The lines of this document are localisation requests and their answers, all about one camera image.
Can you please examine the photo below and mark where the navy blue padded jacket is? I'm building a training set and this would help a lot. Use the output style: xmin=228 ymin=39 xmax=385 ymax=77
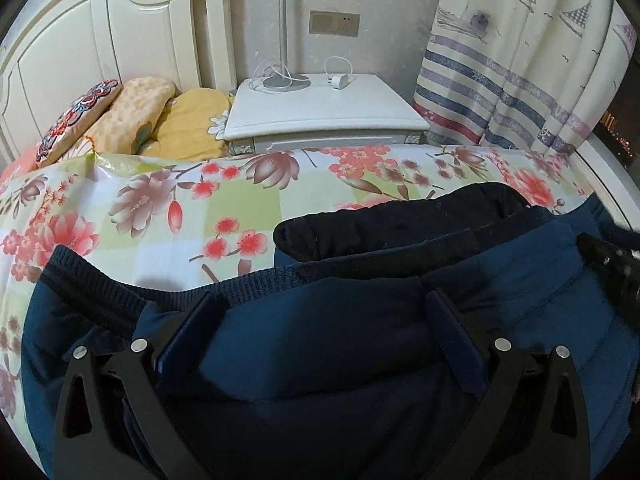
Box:
xmin=22 ymin=183 xmax=639 ymax=479

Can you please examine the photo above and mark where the floral pink green bedspread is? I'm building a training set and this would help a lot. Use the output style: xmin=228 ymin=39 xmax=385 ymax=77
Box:
xmin=0 ymin=143 xmax=597 ymax=420

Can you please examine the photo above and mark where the sailboat print striped curtain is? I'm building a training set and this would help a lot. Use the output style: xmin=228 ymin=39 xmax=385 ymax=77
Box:
xmin=413 ymin=0 xmax=637 ymax=155

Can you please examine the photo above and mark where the orange patterned pillow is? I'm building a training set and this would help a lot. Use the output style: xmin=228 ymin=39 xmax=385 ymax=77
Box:
xmin=81 ymin=76 xmax=176 ymax=155

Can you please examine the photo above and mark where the white nightstand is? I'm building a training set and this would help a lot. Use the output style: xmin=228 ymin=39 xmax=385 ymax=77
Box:
xmin=221 ymin=74 xmax=430 ymax=155

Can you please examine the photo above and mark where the yellow floral pillow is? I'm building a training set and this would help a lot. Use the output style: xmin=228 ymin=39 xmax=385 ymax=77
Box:
xmin=139 ymin=88 xmax=232 ymax=162

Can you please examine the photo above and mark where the embroidered red blue pillow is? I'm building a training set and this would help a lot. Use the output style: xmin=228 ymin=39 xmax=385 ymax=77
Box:
xmin=35 ymin=79 xmax=122 ymax=168

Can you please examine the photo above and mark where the silver lamp with round base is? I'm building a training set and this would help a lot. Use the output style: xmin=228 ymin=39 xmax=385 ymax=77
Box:
xmin=264 ymin=0 xmax=310 ymax=93

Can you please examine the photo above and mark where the cream wooden headboard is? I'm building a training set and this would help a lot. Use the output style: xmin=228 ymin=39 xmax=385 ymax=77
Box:
xmin=1 ymin=0 xmax=236 ymax=162

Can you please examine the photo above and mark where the white charger with cable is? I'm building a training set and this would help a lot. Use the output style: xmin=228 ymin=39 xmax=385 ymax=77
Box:
xmin=323 ymin=55 xmax=354 ymax=91

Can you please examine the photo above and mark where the white lamp cable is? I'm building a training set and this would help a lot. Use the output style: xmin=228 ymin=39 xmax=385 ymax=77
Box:
xmin=248 ymin=56 xmax=294 ymax=94

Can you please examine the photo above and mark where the bronze wall switch plate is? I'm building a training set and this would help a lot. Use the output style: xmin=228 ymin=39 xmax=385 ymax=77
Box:
xmin=309 ymin=11 xmax=360 ymax=37

